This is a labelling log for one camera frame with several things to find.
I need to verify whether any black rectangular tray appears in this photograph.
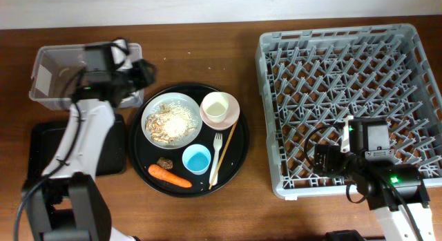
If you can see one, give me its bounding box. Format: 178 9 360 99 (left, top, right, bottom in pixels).
27 114 126 181

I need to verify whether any pink bowl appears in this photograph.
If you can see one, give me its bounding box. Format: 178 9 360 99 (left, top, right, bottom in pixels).
200 92 240 131

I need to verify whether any brown food lump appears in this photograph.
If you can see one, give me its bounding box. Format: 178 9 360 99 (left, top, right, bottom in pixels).
157 157 173 170

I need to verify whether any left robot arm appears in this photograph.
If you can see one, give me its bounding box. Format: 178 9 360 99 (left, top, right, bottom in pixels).
13 37 157 240

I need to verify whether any wooden chopstick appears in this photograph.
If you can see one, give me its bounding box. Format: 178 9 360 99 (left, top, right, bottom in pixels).
209 120 239 190

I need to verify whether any grey dishwasher rack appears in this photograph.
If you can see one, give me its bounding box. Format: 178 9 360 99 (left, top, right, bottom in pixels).
256 23 441 200

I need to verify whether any clear plastic bin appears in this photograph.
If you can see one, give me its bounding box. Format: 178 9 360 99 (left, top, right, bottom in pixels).
29 38 144 110

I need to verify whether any white plastic fork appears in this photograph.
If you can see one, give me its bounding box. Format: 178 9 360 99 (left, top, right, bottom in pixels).
209 133 222 186

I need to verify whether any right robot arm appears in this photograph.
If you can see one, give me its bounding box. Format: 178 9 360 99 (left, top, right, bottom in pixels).
310 115 435 240

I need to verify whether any orange carrot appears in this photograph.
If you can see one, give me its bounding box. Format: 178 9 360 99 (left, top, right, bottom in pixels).
148 164 192 189

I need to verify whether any grey plate with food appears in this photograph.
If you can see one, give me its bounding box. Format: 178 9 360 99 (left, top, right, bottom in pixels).
141 93 202 149

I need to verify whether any cream cup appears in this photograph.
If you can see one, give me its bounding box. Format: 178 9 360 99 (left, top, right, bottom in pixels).
202 92 229 123

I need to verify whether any blue cup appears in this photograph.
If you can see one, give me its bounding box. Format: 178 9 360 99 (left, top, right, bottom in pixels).
182 144 211 175

